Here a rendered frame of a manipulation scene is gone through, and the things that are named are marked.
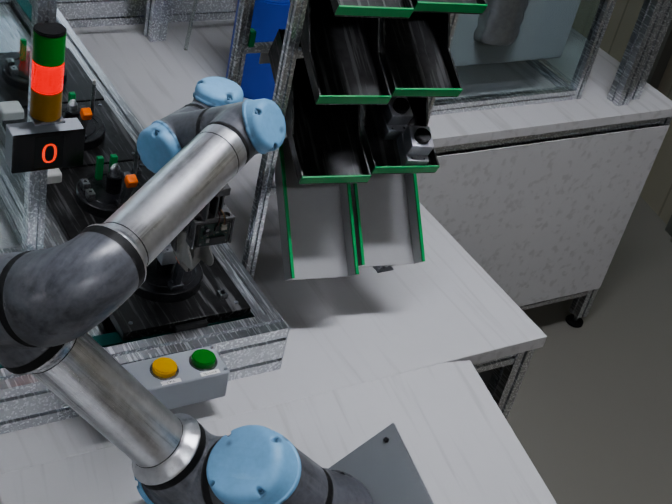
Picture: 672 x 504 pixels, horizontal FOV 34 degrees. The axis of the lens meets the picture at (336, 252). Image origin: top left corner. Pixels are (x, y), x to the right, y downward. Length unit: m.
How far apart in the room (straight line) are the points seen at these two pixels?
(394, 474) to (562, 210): 1.83
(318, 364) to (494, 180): 1.18
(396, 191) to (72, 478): 0.83
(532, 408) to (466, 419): 1.43
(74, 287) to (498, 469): 0.95
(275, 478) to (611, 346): 2.47
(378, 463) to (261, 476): 0.25
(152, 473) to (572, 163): 1.99
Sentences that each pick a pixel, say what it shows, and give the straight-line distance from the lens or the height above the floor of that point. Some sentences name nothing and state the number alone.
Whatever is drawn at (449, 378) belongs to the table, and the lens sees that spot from 2.13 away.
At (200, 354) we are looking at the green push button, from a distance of 1.88.
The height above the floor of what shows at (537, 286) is 0.24.
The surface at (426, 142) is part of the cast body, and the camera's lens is 2.01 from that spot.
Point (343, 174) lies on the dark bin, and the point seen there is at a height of 1.20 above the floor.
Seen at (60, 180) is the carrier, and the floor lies 0.97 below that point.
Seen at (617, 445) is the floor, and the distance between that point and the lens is 3.50.
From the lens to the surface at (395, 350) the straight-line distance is 2.15.
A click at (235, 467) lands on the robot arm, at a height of 1.10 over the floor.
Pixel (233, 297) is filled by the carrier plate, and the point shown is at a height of 0.97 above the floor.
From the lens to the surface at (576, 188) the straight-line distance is 3.37.
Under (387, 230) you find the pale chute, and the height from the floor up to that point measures 1.04.
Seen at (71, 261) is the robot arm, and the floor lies 1.42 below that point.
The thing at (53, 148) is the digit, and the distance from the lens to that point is 1.90.
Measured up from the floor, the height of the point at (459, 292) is 0.86.
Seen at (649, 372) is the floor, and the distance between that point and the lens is 3.82.
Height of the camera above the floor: 2.22
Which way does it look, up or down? 35 degrees down
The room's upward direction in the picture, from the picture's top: 14 degrees clockwise
